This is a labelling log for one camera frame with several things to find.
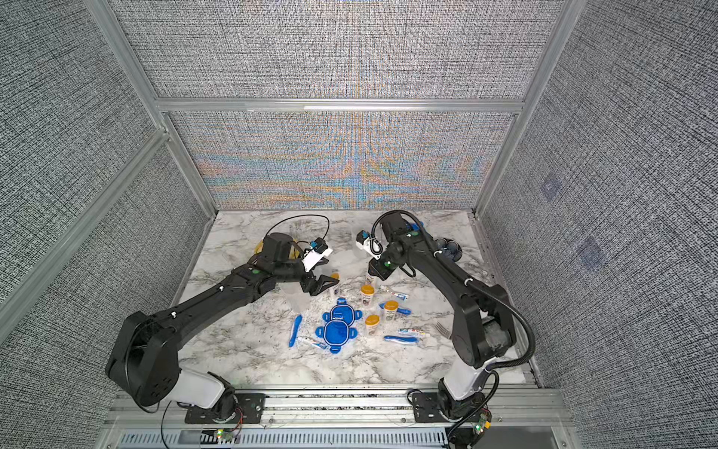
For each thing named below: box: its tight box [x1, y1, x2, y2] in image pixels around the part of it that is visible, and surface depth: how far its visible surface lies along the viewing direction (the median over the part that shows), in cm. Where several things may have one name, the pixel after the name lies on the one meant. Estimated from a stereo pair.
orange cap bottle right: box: [384, 299, 400, 322], surface depth 85 cm
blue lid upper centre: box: [321, 297, 363, 327], surface depth 92 cm
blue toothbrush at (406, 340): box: [383, 334, 420, 344], surface depth 87 cm
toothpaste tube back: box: [379, 285, 409, 301], surface depth 96 cm
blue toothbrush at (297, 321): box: [287, 314, 303, 348], surface depth 89 cm
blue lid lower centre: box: [315, 319, 359, 355], surface depth 88 cm
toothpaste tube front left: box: [297, 334, 332, 352], surface depth 85 cm
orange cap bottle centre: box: [359, 284, 375, 307], surface depth 87 cm
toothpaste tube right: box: [398, 328, 427, 338], surface depth 87 cm
